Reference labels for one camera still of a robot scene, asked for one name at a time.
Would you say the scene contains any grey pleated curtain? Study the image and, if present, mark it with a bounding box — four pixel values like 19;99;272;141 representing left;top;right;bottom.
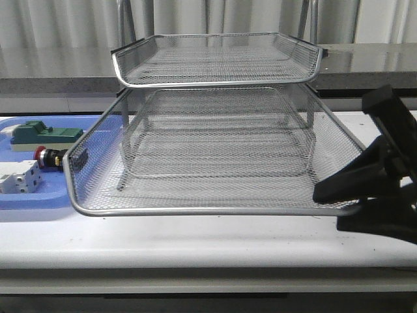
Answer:
1;1;416;49

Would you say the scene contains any red emergency stop button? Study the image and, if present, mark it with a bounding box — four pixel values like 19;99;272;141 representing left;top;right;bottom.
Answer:
33;146;67;171

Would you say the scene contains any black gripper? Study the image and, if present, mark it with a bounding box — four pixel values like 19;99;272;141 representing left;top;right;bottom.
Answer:
313;85;416;244

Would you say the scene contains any grey stone counter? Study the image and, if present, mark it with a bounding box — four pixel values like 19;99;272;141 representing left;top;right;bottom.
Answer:
1;43;416;97

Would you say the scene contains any mesh tray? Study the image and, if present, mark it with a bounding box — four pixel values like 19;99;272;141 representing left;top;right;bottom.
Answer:
111;33;323;89
64;84;364;216
121;87;315;179

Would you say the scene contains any blue plastic tray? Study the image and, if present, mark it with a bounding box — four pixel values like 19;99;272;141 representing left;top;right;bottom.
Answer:
1;115;99;210

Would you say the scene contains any grey metal rack frame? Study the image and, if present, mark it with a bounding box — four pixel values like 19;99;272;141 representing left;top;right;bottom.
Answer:
117;0;328;192

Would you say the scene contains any white circuit breaker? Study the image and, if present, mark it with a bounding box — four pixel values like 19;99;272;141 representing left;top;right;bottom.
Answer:
1;160;42;194

